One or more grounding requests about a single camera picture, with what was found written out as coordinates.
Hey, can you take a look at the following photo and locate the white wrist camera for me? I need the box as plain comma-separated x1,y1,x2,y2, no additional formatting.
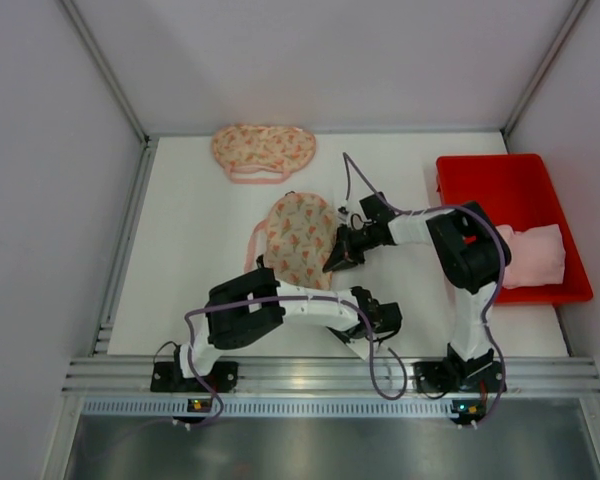
336,200,355,223
330,329,374,361

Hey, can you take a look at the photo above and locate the aluminium mounting rail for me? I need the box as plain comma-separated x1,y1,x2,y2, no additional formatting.
61,356,600,398

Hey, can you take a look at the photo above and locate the pink cloth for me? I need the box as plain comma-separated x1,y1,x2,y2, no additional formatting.
496,224,566,290

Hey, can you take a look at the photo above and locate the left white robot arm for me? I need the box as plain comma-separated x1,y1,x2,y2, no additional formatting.
175,268,403,379

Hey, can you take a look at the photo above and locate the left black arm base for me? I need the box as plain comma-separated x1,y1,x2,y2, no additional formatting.
149,341,238,393

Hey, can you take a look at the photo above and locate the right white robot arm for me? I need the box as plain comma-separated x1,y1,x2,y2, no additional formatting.
323,193,511,378

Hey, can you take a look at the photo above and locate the floral mesh laundry bag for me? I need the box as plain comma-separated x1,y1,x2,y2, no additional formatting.
244,192,338,290

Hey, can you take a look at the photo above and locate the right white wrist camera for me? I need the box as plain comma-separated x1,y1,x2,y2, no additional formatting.
336,200,355,223

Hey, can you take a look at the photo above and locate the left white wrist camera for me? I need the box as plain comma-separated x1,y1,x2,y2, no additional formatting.
330,329,374,361

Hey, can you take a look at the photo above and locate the red plastic tray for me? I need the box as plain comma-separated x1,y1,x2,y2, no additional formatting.
436,153,594,306

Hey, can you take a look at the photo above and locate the slotted grey cable duct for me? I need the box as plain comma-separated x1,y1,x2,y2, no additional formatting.
79,394,486,417

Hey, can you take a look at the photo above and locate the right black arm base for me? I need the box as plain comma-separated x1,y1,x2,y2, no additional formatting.
413,357,507,394

